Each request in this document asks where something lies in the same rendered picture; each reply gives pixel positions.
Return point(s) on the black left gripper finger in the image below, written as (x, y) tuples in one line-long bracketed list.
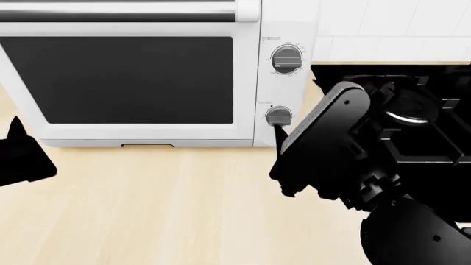
[(18, 128)]

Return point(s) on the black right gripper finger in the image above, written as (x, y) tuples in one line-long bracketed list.
[(318, 86), (278, 136)]

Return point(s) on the grey timer knob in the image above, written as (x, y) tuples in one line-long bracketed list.
[(278, 114)]

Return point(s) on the white toaster oven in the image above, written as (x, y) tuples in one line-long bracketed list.
[(287, 27)]

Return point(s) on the toaster oven glass door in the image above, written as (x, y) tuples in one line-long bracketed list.
[(117, 80)]

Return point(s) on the grey temperature knob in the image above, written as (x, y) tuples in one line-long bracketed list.
[(287, 59)]

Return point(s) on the round black stove burner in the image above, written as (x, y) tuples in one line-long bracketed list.
[(412, 106)]

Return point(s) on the black gas cooktop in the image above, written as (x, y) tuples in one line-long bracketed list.
[(423, 176)]

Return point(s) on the black cast iron grate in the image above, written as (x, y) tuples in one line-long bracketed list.
[(445, 146)]

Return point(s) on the black crumb tray pull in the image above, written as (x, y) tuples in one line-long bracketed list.
[(147, 145)]

